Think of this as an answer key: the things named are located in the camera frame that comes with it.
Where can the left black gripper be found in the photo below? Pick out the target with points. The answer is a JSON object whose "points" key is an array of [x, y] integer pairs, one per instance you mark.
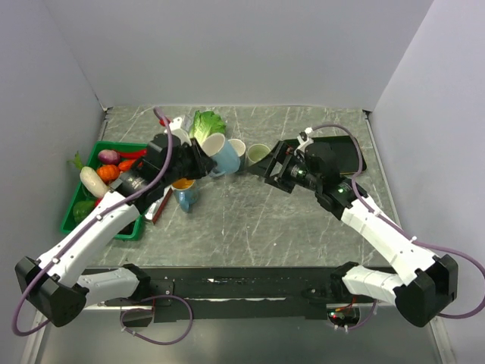
{"points": [[203, 164]]}

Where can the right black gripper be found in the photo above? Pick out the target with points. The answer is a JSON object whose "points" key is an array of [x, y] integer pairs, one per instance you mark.
{"points": [[283, 154]]}

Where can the green ceramic mug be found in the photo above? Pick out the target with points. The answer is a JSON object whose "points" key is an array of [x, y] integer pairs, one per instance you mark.
{"points": [[256, 153]]}

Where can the grey-blue hexagonal mug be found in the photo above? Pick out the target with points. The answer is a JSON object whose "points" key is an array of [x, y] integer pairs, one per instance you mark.
{"points": [[240, 148]]}

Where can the blue butterfly mug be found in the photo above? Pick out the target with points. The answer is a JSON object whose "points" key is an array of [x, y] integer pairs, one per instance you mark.
{"points": [[186, 192]]}

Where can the pale blue mug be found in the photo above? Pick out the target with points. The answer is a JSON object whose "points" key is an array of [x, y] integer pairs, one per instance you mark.
{"points": [[219, 150]]}

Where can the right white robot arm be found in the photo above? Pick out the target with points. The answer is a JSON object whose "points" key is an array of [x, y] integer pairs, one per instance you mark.
{"points": [[422, 284]]}

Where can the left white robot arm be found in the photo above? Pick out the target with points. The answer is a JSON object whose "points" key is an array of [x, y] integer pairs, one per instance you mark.
{"points": [[55, 283]]}

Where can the green lettuce toy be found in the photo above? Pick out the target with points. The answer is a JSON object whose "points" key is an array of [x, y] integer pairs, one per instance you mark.
{"points": [[206, 123]]}

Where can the red chili toy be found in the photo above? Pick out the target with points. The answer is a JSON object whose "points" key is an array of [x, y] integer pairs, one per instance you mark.
{"points": [[132, 155]]}

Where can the red toothpaste box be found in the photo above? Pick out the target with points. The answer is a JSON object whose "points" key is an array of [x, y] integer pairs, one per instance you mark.
{"points": [[154, 211]]}

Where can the orange carrot toy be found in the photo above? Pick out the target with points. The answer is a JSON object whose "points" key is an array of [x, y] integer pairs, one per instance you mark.
{"points": [[125, 165]]}

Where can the purple onion toy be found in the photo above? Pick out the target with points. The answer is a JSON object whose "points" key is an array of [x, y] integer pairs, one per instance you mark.
{"points": [[109, 157]]}

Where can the orange pumpkin toy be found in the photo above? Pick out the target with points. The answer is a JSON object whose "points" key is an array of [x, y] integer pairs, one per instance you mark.
{"points": [[108, 173]]}

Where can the black gold-rimmed tray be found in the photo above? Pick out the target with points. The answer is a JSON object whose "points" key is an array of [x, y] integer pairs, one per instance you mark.
{"points": [[341, 149]]}

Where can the white radish toy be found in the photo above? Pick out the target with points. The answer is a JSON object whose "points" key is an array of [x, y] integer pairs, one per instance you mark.
{"points": [[92, 182]]}

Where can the green bell pepper toy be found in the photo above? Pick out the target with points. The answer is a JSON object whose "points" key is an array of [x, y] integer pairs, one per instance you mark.
{"points": [[82, 209]]}

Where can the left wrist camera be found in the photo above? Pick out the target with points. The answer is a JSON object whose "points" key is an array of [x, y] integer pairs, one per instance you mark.
{"points": [[179, 128]]}

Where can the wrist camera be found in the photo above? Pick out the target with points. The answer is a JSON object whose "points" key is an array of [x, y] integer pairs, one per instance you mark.
{"points": [[304, 139], [179, 128]]}

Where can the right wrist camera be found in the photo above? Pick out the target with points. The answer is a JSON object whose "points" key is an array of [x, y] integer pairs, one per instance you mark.
{"points": [[304, 139]]}

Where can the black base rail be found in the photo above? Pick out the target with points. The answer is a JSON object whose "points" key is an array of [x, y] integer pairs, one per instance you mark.
{"points": [[245, 292]]}

